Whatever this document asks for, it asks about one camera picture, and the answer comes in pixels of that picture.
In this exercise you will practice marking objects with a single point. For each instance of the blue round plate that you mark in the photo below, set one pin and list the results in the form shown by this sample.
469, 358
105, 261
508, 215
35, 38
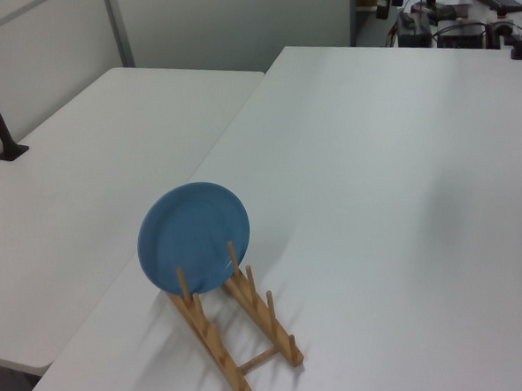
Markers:
188, 235

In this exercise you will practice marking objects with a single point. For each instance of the red emergency stop button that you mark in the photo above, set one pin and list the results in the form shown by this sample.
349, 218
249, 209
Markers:
503, 16

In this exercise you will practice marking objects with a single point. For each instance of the white side table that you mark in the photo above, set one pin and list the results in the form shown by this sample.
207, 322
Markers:
108, 160

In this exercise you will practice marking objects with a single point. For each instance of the black computer case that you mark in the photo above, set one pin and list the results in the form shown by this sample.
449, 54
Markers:
460, 39

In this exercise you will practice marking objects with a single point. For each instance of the black electronics box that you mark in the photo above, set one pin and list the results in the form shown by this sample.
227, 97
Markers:
413, 33

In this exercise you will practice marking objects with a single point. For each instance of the wooden plate rack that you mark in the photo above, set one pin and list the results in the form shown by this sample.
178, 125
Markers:
214, 340

